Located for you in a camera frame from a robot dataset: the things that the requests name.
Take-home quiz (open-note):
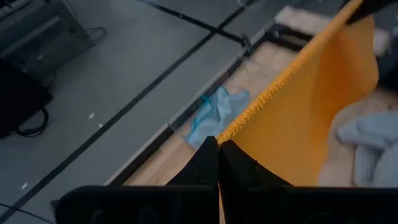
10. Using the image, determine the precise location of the black equipment box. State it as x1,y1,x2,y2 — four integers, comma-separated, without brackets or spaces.
0,58,53,139

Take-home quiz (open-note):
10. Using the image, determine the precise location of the black floor tape strip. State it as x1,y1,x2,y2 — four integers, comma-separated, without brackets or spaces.
0,6,249,224
136,0,246,44

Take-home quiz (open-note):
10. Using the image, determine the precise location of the grey equipment case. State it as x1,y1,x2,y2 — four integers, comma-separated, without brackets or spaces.
0,0,96,88

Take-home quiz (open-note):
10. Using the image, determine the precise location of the coiled black cable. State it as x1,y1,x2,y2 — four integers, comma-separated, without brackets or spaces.
14,107,50,138

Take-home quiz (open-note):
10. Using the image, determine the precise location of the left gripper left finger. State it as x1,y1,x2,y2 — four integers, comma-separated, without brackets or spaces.
55,136,220,224

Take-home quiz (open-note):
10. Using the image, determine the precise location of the grey microfiber towel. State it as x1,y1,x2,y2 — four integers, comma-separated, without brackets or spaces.
335,111,398,187

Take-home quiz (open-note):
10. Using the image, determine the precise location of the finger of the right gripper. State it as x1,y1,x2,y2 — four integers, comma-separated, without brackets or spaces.
346,0,398,26

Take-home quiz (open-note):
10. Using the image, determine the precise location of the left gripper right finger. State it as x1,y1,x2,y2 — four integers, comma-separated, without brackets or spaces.
221,140,398,224

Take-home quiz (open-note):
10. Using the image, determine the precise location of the orange microfiber towel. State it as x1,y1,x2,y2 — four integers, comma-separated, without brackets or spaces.
216,0,380,224

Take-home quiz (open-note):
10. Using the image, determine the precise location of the blue microfiber towel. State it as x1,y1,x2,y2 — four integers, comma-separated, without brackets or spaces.
185,86,251,149

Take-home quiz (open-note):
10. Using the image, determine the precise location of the thin black floor cable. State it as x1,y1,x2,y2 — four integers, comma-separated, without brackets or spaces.
0,202,53,224

